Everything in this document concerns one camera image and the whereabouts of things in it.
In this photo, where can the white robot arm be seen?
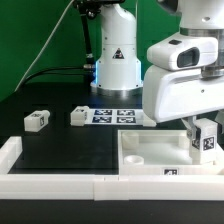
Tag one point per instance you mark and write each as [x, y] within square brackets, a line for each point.
[117, 67]

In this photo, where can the fiducial marker sheet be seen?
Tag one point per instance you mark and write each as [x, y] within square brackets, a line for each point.
[114, 117]

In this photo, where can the white U-shaped fence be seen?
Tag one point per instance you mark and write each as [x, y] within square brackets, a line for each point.
[101, 187]

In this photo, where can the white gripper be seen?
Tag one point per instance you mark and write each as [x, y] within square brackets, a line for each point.
[174, 86]

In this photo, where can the white square tabletop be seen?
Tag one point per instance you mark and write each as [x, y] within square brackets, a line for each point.
[161, 152]

